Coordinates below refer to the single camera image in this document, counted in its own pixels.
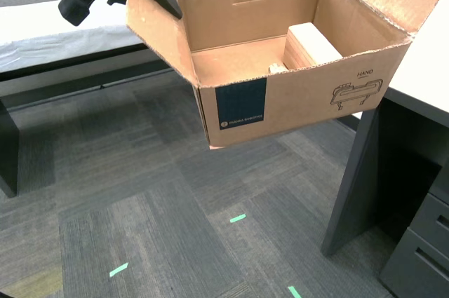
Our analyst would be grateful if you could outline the light wooden block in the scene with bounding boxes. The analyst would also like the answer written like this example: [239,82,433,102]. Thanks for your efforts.
[283,22,344,71]

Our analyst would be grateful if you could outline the brown cardboard box flaps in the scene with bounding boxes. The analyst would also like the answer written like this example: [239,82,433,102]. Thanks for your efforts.
[125,0,449,151]

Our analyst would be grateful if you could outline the white plastic table cover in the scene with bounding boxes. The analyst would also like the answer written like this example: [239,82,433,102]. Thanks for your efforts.
[0,0,208,75]

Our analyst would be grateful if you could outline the black desk leg panel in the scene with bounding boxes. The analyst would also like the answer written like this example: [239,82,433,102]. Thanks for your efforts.
[321,88,449,257]

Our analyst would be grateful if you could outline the dark grey drawer cabinet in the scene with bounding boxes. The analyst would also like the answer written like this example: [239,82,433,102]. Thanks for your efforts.
[377,191,449,298]

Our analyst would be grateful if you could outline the black table frame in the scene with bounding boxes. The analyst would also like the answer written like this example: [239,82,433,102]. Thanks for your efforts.
[0,42,176,198]

